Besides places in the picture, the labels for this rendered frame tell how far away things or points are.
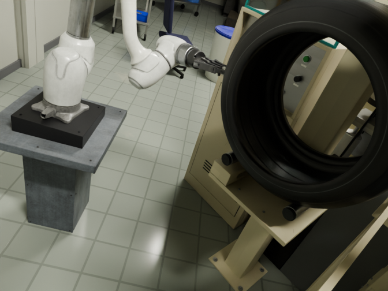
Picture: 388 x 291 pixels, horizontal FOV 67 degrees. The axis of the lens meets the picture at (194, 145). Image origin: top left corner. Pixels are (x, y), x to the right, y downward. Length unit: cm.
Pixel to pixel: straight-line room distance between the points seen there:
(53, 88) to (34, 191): 60
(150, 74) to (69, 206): 85
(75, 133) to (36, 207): 61
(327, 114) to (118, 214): 134
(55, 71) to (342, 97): 111
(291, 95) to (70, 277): 145
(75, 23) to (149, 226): 120
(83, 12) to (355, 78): 112
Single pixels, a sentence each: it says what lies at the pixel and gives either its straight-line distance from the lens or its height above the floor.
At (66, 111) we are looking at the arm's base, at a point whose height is 75.
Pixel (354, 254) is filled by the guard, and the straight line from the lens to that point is 85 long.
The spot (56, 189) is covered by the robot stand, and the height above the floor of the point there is 32.
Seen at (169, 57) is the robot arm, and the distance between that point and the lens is 127.
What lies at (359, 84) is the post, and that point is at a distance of 118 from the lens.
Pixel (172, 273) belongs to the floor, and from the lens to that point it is 178.
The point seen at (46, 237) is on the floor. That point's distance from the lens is 186.
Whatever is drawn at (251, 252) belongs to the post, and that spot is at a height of 24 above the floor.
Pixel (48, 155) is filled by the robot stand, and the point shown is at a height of 65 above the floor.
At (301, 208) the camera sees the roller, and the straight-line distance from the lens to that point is 100.
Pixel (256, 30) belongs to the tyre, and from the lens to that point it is 90.
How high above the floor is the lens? 150
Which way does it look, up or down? 34 degrees down
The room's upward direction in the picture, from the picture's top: 19 degrees clockwise
